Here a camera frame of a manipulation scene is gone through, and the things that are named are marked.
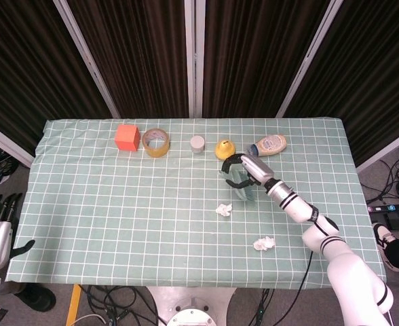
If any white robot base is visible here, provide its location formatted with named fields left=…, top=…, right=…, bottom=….
left=147, top=287, right=238, bottom=326

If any dark corrugated partition panel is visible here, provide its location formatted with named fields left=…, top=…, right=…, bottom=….
left=275, top=0, right=399, bottom=173
left=0, top=0, right=121, bottom=169
left=194, top=0, right=345, bottom=119
left=53, top=0, right=195, bottom=120

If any green checked tablecloth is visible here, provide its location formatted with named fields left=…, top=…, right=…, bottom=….
left=5, top=117, right=387, bottom=291

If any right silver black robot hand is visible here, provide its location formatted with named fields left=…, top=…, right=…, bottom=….
left=221, top=153, right=276, bottom=189

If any black shoe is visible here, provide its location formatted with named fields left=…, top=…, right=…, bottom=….
left=16, top=283, right=57, bottom=312

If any white floor cable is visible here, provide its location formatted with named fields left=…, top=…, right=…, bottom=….
left=73, top=314, right=107, bottom=326

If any yellow floor strip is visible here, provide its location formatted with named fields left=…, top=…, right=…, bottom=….
left=66, top=284, right=83, bottom=326

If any brown packing tape roll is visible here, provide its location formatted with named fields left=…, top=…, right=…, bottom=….
left=142, top=128, right=171, bottom=158

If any small grey jar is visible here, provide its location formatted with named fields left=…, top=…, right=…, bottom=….
left=190, top=135, right=206, bottom=153

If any white sneaker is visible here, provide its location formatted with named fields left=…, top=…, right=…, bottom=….
left=372, top=222, right=398, bottom=271

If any yellow lemon toy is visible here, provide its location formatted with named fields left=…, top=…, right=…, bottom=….
left=214, top=139, right=236, bottom=161

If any orange cube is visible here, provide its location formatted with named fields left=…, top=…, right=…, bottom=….
left=114, top=124, right=141, bottom=151

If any green hand broom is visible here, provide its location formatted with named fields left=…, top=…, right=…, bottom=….
left=218, top=168, right=256, bottom=203

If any mayonnaise squeeze bottle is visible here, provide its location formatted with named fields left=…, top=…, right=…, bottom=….
left=247, top=134, right=288, bottom=158

